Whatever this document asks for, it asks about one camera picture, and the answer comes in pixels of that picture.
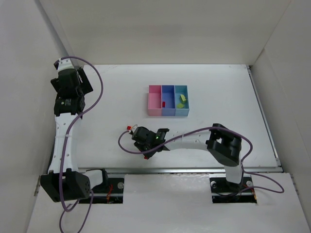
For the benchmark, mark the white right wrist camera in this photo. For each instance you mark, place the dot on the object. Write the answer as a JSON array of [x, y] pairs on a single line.
[[131, 131]]

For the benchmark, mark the aluminium right rail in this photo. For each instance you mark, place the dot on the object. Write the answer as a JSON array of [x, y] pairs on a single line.
[[278, 162]]

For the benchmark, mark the pink plastic bin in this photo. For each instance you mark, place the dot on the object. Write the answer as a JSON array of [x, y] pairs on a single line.
[[155, 100]]

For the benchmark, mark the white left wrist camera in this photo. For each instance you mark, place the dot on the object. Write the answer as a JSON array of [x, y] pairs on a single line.
[[62, 64]]

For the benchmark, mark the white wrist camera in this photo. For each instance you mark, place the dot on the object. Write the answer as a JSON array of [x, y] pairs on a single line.
[[62, 64], [131, 131]]

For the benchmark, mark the aluminium rail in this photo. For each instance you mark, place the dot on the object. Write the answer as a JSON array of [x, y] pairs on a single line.
[[277, 169], [278, 162]]

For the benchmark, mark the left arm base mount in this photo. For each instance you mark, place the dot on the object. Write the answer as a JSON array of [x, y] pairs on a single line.
[[111, 193]]

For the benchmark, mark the aluminium front rail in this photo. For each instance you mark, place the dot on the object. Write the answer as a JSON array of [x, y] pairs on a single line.
[[277, 169]]

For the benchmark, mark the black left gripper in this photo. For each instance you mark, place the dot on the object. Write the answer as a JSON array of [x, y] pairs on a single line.
[[85, 81]]

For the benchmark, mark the green lego brick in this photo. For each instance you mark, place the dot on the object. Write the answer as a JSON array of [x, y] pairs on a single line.
[[183, 98], [180, 106]]

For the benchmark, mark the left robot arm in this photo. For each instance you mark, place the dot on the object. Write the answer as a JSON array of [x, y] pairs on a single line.
[[63, 181]]

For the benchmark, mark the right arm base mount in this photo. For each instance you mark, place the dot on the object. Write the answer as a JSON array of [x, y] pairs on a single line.
[[223, 191]]

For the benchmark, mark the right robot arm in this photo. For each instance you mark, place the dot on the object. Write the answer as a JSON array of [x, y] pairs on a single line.
[[225, 147]]

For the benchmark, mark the light blue plastic bin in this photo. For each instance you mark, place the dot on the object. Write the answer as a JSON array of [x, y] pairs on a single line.
[[181, 89]]

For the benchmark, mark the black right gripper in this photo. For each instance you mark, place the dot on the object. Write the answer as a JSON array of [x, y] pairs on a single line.
[[138, 133]]

